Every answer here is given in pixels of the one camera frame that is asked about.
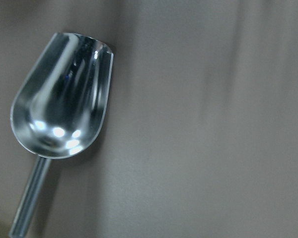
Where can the metal scoop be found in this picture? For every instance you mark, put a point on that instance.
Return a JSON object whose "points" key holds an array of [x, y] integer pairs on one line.
{"points": [[59, 110]]}

